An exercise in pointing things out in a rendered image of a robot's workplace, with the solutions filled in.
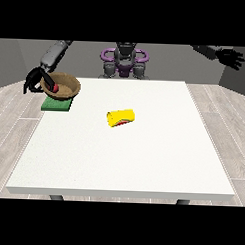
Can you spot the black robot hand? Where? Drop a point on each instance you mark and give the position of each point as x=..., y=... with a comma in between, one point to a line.
x=35, y=78
x=231, y=58

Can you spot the brown wooden bowl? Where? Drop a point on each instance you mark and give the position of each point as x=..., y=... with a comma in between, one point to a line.
x=64, y=86

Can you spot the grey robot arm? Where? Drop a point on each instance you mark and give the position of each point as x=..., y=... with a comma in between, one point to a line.
x=206, y=50
x=54, y=55

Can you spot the small red ball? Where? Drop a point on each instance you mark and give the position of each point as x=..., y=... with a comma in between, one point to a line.
x=55, y=88

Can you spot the green square pad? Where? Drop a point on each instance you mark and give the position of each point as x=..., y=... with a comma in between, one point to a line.
x=55, y=104

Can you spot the grey robot trunk purple rings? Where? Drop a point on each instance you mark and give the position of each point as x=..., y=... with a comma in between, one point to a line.
x=124, y=63

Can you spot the dark table leg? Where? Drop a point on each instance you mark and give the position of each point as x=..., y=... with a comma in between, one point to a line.
x=182, y=202
x=57, y=197

